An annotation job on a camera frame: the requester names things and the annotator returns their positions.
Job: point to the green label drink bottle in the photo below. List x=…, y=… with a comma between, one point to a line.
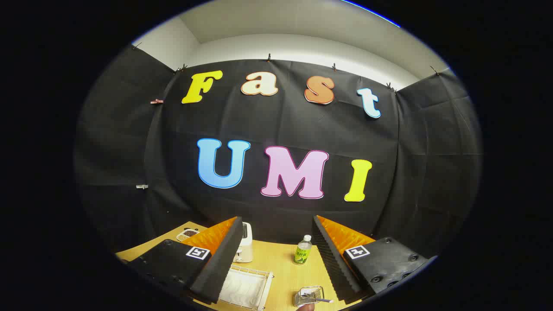
x=302, y=252

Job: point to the metal spoon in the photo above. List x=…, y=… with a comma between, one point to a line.
x=325, y=300

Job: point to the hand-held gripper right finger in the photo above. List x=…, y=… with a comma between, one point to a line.
x=332, y=263

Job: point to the black backdrop cloth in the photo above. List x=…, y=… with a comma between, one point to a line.
x=293, y=125

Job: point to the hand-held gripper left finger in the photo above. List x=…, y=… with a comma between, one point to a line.
x=220, y=263

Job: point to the white toaster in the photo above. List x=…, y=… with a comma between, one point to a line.
x=246, y=246

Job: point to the small compartment tray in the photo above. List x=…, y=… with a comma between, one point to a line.
x=187, y=234

